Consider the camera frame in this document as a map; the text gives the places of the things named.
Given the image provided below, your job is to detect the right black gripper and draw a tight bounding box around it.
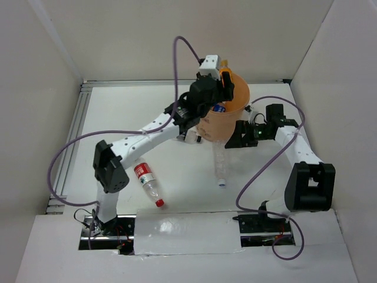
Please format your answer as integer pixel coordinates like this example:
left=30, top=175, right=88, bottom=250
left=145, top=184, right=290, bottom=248
left=224, top=120, right=273, bottom=149

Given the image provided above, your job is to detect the blue label white cap bottle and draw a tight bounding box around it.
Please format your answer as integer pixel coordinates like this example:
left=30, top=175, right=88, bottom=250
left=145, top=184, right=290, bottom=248
left=212, top=103, right=226, bottom=113

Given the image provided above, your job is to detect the orange juice bottle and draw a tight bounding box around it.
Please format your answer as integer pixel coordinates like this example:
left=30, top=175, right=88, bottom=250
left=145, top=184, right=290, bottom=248
left=219, top=60, right=233, bottom=85

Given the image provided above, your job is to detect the clear unlabeled bottle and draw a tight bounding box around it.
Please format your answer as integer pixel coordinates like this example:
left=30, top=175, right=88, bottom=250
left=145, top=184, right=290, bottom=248
left=213, top=140, right=228, bottom=187

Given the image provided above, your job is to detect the red label red cap bottle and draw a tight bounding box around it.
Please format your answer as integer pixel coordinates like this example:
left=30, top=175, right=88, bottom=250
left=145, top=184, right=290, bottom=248
left=133, top=158, right=165, bottom=208

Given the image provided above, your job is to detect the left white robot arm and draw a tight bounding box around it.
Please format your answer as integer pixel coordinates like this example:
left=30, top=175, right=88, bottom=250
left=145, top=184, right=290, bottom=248
left=93, top=71, right=234, bottom=235

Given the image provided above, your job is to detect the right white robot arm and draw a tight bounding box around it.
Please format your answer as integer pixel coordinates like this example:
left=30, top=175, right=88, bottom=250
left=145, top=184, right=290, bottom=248
left=225, top=104, right=336, bottom=231

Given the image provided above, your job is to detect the orange plastic bin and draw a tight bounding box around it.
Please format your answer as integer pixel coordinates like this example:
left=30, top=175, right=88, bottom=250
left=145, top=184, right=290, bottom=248
left=196, top=73, right=250, bottom=142

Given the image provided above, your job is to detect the black label bottle by bin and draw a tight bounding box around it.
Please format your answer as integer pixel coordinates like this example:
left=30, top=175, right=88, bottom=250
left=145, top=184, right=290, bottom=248
left=177, top=130, right=201, bottom=144

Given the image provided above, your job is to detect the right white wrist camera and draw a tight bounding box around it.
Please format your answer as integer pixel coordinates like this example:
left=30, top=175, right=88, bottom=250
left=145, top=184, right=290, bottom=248
left=244, top=104, right=258, bottom=124

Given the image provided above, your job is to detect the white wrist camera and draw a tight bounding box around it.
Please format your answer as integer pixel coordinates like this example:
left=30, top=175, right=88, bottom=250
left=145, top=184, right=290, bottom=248
left=244, top=104, right=258, bottom=124
left=199, top=55, right=221, bottom=80

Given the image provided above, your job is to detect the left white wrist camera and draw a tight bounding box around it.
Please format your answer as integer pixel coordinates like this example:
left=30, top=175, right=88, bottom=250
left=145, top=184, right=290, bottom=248
left=199, top=55, right=221, bottom=80

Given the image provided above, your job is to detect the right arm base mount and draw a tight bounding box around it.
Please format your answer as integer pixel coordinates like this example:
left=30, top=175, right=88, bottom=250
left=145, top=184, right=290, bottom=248
left=232, top=213, right=295, bottom=248

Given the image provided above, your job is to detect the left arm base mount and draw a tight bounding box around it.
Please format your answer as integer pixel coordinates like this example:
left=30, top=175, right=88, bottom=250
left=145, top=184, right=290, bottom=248
left=73, top=208, right=135, bottom=255

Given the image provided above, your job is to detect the aluminium frame rail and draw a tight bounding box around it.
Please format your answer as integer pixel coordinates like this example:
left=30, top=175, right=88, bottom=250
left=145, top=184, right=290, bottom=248
left=47, top=78, right=292, bottom=215

